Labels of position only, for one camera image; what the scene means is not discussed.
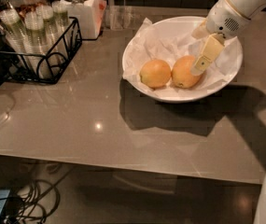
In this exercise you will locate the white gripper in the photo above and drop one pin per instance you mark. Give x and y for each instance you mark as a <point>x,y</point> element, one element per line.
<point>223,20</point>

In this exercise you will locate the orange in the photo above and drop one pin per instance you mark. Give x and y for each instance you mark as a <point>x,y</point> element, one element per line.
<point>181,75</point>
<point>155,74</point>

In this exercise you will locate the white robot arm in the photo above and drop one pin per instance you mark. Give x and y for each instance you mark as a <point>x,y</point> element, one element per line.
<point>248,8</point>

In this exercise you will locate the white ceramic bowl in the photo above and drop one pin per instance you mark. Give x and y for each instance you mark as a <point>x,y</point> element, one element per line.
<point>229,62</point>

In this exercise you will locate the white paper liner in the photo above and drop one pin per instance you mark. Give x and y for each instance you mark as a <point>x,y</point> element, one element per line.
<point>170,41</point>

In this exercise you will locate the clear acrylic holder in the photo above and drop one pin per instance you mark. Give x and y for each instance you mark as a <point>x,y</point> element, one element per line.
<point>122,17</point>

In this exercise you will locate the white lidded canister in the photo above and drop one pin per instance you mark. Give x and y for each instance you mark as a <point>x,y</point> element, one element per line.
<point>90,14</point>

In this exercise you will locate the plastic cup stack far right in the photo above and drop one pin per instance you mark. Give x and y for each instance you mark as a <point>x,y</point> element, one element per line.
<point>60,13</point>

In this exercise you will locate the plastic cup stack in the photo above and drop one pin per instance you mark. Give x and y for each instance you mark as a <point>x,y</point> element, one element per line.
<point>49,36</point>
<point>16,35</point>
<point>60,13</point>
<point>34,25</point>

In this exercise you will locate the plastic cup stack middle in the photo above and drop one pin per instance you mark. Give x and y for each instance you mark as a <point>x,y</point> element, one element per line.
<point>34,25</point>

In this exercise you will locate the plastic cup stack left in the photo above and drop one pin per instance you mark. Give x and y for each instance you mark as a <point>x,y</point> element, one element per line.
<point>16,35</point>

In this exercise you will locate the black wire basket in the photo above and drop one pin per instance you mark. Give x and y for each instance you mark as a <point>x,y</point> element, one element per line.
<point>68,44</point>

